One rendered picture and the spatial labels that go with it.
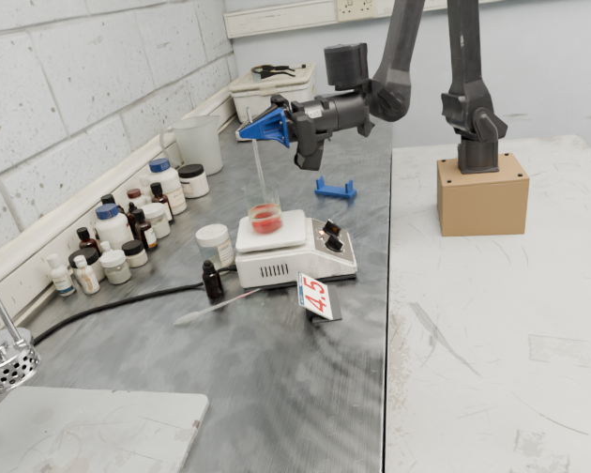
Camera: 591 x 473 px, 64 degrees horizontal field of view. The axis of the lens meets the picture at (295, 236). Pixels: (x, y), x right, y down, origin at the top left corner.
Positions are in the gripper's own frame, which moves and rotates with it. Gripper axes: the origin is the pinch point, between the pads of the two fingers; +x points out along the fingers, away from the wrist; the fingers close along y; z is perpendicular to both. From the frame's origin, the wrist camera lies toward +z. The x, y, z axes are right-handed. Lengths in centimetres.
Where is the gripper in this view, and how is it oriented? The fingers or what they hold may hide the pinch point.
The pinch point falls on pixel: (260, 129)
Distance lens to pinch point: 78.0
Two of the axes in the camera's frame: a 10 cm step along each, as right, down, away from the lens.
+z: 1.5, 8.7, 4.7
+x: -9.6, 2.5, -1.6
